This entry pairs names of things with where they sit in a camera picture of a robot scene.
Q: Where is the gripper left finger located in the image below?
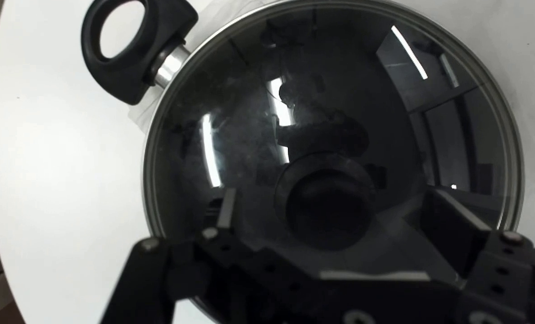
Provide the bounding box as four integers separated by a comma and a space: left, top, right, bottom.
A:
99, 187, 323, 324

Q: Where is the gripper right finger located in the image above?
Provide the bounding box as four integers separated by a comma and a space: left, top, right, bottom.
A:
419, 186, 535, 324

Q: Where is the glass pot lid, black knob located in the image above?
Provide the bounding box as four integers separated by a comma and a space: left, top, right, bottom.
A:
142, 0, 526, 324

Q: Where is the steel pot with black handle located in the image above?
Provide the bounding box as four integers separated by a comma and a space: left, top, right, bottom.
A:
81, 0, 526, 324

